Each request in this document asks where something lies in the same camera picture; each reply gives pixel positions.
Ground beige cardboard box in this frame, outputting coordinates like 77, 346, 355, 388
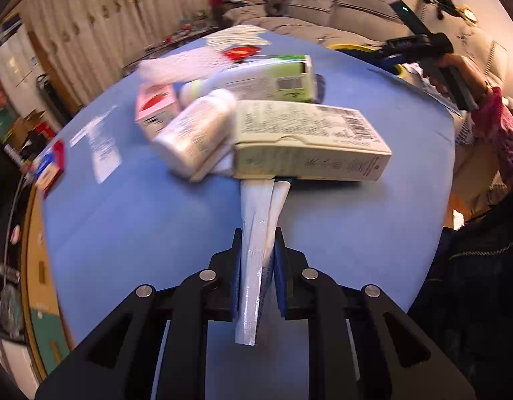
233, 100, 392, 182

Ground white tube packaging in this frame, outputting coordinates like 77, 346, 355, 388
235, 179, 291, 347

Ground white pill bottle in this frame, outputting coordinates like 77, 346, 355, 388
151, 89, 236, 178

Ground white foam fruit net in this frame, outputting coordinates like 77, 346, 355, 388
137, 46, 234, 84

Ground pink strawberry milk carton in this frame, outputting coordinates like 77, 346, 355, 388
134, 83, 180, 140

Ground yellow rimmed dark trash bin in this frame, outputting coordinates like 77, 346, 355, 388
327, 43, 408, 79

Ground person right hand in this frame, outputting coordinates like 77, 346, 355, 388
420, 54, 490, 105

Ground black plush toy on sofa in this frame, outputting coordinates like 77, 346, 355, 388
420, 0, 478, 25

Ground beige sofa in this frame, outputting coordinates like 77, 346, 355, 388
222, 0, 513, 201

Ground green carton box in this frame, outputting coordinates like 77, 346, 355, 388
179, 54, 319, 107

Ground blue patterned tablecloth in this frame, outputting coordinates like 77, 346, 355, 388
43, 33, 455, 340

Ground grey neck pillow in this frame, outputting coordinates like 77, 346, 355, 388
265, 0, 288, 16

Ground red snack packet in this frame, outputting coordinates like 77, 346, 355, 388
222, 45, 261, 63

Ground blue tissue pack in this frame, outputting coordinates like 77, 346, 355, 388
34, 152, 60, 192

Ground black tower fan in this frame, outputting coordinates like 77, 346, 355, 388
36, 73, 72, 126

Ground cream curtains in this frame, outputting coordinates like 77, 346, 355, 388
17, 0, 209, 105

